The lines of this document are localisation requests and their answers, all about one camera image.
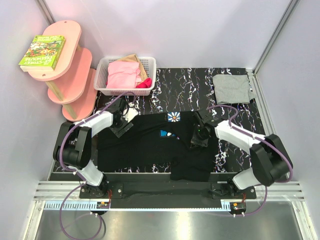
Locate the black daisy print t-shirt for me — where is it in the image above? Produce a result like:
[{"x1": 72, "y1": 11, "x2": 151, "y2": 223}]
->
[{"x1": 97, "y1": 111, "x2": 218, "y2": 182}]

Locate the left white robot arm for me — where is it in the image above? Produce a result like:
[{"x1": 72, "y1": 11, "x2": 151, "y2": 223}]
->
[{"x1": 53, "y1": 97, "x2": 139, "y2": 198}]

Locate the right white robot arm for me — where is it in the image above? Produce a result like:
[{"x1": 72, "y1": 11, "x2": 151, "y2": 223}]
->
[{"x1": 190, "y1": 109, "x2": 293, "y2": 199}]

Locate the magenta garment in basket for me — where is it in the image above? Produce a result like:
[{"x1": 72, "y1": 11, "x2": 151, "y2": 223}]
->
[{"x1": 136, "y1": 77, "x2": 153, "y2": 89}]

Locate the white plastic laundry basket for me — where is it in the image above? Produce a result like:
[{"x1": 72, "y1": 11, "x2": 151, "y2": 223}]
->
[{"x1": 93, "y1": 56, "x2": 157, "y2": 96}]

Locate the folded grey t-shirt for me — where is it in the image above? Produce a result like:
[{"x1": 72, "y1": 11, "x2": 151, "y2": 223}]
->
[{"x1": 212, "y1": 74, "x2": 256, "y2": 105}]

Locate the pink t-shirt in basket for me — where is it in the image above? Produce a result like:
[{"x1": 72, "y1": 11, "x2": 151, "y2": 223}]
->
[{"x1": 106, "y1": 61, "x2": 141, "y2": 89}]

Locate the pink tiered wooden shelf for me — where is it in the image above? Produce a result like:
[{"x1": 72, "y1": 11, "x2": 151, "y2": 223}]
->
[{"x1": 29, "y1": 20, "x2": 97, "y2": 122}]

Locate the beige garment in basket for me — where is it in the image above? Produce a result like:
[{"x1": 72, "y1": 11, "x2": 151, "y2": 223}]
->
[{"x1": 118, "y1": 54, "x2": 148, "y2": 82}]

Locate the green storey treehouse book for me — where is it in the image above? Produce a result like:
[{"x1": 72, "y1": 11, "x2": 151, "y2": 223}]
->
[{"x1": 18, "y1": 35, "x2": 66, "y2": 72}]

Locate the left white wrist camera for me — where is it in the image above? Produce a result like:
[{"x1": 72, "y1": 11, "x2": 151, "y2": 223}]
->
[{"x1": 123, "y1": 102, "x2": 139, "y2": 122}]

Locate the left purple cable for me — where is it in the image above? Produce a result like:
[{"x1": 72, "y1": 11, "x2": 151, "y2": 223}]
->
[{"x1": 58, "y1": 91, "x2": 137, "y2": 239}]

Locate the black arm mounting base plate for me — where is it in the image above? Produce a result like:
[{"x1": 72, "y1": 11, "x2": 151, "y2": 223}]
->
[{"x1": 79, "y1": 173, "x2": 257, "y2": 211}]

